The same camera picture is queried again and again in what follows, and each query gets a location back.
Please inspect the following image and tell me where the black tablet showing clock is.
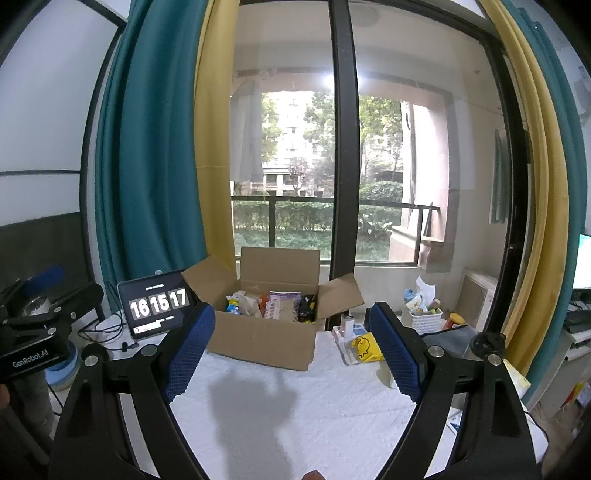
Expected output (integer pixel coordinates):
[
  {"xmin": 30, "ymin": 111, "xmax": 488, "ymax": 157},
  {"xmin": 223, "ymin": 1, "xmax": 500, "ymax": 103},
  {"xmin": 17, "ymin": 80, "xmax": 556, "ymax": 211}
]
[{"xmin": 117, "ymin": 271, "xmax": 200, "ymax": 342}]

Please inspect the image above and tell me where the hanging garment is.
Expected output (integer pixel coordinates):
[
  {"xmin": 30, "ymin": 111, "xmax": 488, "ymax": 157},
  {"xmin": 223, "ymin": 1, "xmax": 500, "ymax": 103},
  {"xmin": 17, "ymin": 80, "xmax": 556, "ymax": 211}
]
[{"xmin": 230, "ymin": 78, "xmax": 265, "ymax": 186}]

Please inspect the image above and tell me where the clear packet red print label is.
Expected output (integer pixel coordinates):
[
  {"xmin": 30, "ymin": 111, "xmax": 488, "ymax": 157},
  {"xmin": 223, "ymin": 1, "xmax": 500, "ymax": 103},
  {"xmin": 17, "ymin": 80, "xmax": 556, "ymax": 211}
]
[{"xmin": 237, "ymin": 290, "xmax": 262, "ymax": 318}]

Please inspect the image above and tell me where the person's left forearm grey sleeve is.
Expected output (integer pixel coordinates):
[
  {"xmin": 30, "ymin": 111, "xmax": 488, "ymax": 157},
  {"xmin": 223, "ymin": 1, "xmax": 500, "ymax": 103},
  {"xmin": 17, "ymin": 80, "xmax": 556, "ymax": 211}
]
[{"xmin": 0, "ymin": 382, "xmax": 54, "ymax": 468}]

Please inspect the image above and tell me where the white plastic bag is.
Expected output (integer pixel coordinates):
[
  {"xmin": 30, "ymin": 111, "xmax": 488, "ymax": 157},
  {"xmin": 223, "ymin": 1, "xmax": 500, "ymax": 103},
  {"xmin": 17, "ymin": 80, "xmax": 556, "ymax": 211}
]
[{"xmin": 403, "ymin": 275, "xmax": 437, "ymax": 315}]

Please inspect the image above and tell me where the purple printed snack packet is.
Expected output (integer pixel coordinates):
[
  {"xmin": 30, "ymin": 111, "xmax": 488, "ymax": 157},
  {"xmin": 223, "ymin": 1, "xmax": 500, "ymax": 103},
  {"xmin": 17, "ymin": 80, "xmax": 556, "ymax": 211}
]
[{"xmin": 267, "ymin": 290, "xmax": 302, "ymax": 322}]

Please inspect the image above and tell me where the yellow curtain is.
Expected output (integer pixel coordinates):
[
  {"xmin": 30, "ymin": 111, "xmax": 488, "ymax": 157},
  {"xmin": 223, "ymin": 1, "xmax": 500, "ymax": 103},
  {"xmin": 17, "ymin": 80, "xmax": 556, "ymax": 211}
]
[
  {"xmin": 478, "ymin": 0, "xmax": 570, "ymax": 377},
  {"xmin": 194, "ymin": 0, "xmax": 242, "ymax": 273}
]

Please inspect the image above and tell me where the white lattice basket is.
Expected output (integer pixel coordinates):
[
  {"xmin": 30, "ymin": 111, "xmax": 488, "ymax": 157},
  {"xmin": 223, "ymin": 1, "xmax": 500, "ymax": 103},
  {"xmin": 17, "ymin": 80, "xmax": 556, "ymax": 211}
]
[{"xmin": 401, "ymin": 305, "xmax": 444, "ymax": 334}]

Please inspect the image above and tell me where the black keyboard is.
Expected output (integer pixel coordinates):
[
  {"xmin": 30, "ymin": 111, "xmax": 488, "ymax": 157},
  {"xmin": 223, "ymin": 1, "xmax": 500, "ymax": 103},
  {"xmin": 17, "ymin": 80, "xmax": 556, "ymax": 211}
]
[{"xmin": 562, "ymin": 308, "xmax": 591, "ymax": 335}]

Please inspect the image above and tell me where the cardboard box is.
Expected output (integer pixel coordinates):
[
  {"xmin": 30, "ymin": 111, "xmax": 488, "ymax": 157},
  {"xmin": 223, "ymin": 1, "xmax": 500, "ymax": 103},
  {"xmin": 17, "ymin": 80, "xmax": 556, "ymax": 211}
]
[{"xmin": 181, "ymin": 246, "xmax": 366, "ymax": 373}]

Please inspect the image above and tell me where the grey folded cloth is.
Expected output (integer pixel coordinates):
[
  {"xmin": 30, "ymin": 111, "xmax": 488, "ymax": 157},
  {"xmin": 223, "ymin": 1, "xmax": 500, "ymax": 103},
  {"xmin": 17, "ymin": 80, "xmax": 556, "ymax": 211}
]
[{"xmin": 422, "ymin": 327, "xmax": 477, "ymax": 357}]

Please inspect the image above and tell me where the pale blue round bin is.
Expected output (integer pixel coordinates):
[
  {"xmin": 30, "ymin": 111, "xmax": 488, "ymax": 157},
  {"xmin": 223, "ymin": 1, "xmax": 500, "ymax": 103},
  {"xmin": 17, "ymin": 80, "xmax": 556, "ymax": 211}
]
[{"xmin": 45, "ymin": 342, "xmax": 81, "ymax": 393}]

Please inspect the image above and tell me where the computer monitor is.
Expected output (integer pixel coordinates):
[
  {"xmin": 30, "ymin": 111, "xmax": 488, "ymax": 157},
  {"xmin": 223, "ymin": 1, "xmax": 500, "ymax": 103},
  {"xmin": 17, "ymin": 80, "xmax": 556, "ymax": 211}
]
[{"xmin": 571, "ymin": 233, "xmax": 591, "ymax": 292}]

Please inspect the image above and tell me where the balcony railing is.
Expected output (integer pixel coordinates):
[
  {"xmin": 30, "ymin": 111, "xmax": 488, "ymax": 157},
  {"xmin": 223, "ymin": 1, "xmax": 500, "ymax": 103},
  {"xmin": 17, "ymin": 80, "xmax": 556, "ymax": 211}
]
[{"xmin": 230, "ymin": 195, "xmax": 443, "ymax": 265}]

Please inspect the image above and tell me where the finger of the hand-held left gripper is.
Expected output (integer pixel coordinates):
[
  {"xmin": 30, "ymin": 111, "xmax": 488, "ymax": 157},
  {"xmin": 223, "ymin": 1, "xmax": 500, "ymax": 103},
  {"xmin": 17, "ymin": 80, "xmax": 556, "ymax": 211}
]
[
  {"xmin": 48, "ymin": 282, "xmax": 105, "ymax": 325},
  {"xmin": 8, "ymin": 265, "xmax": 65, "ymax": 306}
]

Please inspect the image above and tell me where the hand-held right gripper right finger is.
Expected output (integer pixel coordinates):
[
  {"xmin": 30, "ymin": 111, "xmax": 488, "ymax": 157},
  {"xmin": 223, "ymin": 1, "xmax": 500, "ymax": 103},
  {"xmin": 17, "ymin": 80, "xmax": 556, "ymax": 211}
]
[{"xmin": 370, "ymin": 301, "xmax": 541, "ymax": 480}]

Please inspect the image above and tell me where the teal curtain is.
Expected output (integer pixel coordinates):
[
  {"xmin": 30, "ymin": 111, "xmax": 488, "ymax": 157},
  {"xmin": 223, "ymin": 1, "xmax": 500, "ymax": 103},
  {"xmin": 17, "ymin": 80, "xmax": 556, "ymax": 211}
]
[
  {"xmin": 501, "ymin": 0, "xmax": 591, "ymax": 402},
  {"xmin": 83, "ymin": 0, "xmax": 218, "ymax": 324}
]

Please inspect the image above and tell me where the tablet cable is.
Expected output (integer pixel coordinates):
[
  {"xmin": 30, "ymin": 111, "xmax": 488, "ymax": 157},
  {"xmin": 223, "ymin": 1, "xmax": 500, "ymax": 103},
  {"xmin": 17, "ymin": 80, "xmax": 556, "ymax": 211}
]
[{"xmin": 78, "ymin": 318, "xmax": 140, "ymax": 354}]

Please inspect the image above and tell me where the white tray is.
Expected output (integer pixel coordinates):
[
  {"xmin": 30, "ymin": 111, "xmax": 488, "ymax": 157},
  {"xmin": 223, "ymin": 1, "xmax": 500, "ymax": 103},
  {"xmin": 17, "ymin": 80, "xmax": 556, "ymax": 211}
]
[{"xmin": 332, "ymin": 325, "xmax": 385, "ymax": 366}]

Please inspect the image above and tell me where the yellow plastic bag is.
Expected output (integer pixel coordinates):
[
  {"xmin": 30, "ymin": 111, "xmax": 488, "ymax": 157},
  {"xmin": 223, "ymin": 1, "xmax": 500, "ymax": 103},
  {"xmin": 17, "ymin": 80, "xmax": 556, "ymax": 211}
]
[{"xmin": 350, "ymin": 335, "xmax": 385, "ymax": 364}]

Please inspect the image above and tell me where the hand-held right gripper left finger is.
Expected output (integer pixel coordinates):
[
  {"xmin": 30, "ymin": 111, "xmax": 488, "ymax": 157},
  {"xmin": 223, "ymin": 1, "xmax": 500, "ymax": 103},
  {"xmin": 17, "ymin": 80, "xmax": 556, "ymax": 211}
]
[{"xmin": 48, "ymin": 302, "xmax": 217, "ymax": 480}]

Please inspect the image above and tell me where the black window frame post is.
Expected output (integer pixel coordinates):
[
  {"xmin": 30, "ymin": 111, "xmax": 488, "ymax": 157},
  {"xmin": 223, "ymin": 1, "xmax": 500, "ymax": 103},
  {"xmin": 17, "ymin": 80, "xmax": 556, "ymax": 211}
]
[{"xmin": 329, "ymin": 0, "xmax": 362, "ymax": 334}]

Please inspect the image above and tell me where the black snack packet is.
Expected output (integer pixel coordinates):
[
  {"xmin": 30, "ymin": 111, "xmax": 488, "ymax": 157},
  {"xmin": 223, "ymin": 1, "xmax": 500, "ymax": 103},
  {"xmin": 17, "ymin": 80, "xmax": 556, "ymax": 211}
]
[{"xmin": 298, "ymin": 294, "xmax": 320, "ymax": 325}]

